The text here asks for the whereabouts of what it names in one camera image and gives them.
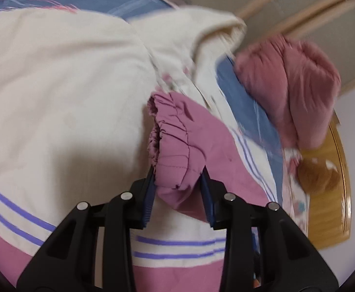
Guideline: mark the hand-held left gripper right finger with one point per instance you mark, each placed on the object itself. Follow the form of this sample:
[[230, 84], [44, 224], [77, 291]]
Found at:
[[210, 202]]

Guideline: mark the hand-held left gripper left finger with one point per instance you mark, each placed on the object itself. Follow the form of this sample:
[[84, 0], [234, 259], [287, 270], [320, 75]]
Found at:
[[147, 202]]

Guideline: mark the pink and cream jacket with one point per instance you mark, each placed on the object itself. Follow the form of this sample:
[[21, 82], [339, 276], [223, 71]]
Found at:
[[58, 97]]

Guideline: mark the pink floral pillow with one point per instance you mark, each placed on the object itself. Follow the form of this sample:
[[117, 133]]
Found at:
[[293, 200]]

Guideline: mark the brown plush toy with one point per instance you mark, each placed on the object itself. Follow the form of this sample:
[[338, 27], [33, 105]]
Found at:
[[314, 176]]

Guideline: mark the wooden headboard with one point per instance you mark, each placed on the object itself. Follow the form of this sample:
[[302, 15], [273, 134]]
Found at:
[[329, 219]]

